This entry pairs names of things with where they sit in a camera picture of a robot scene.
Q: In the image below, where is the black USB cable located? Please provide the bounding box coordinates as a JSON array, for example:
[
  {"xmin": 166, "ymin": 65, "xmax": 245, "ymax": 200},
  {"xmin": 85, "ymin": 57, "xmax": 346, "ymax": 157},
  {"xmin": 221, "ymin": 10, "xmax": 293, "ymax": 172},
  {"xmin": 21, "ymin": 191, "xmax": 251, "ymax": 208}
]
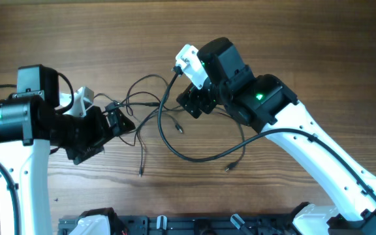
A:
[{"xmin": 93, "ymin": 74, "xmax": 246, "ymax": 178}]

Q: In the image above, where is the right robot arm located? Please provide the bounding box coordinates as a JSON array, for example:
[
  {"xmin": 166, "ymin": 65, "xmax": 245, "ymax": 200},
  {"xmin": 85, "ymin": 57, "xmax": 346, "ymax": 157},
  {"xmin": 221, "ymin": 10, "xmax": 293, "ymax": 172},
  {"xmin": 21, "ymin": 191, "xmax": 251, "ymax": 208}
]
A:
[{"xmin": 176, "ymin": 37, "xmax": 376, "ymax": 234}]

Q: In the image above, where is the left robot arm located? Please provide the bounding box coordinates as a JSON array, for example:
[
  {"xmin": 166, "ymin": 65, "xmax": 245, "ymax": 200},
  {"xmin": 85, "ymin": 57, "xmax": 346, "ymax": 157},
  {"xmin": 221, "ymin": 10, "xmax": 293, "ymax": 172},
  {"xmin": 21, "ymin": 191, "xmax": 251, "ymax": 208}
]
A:
[{"xmin": 0, "ymin": 65, "xmax": 135, "ymax": 234}]

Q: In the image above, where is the left camera black cable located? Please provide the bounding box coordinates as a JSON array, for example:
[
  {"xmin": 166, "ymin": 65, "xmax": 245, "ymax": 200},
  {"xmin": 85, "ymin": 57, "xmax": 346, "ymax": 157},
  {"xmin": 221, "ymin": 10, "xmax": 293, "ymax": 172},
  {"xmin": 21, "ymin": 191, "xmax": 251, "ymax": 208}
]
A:
[{"xmin": 0, "ymin": 84, "xmax": 21, "ymax": 235}]

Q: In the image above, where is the black aluminium base frame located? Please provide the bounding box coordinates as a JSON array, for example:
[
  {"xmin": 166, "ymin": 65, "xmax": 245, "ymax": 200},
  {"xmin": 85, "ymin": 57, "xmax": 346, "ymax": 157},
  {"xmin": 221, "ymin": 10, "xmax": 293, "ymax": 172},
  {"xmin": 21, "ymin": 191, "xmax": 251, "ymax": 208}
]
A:
[{"xmin": 57, "ymin": 213, "xmax": 306, "ymax": 235}]

